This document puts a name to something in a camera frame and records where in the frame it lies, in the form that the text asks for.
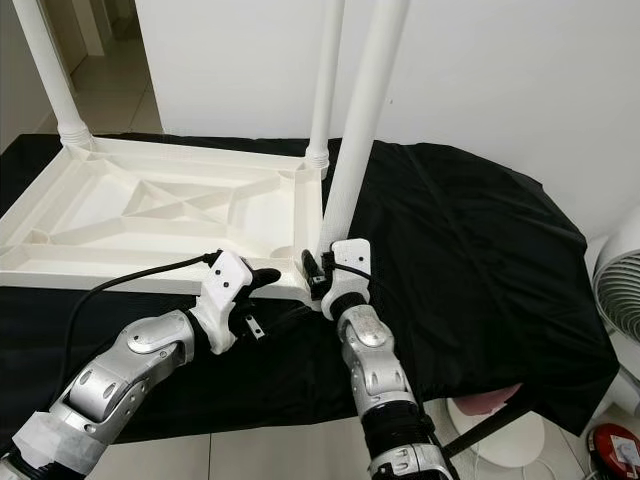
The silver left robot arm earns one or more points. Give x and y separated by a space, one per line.
130 370

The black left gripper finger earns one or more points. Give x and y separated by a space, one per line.
265 278

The red black round device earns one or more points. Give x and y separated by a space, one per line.
615 445

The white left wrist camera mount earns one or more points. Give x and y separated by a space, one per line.
228 280

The black table cloth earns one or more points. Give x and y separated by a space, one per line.
490 280

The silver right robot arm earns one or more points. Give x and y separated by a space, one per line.
375 355

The pink fabric piece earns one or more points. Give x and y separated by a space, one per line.
485 398

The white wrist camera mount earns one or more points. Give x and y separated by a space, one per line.
228 280
355 252

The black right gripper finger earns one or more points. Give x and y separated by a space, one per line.
309 268

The white plastic table top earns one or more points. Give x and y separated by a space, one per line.
100 210

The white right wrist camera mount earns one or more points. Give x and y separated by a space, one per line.
355 252

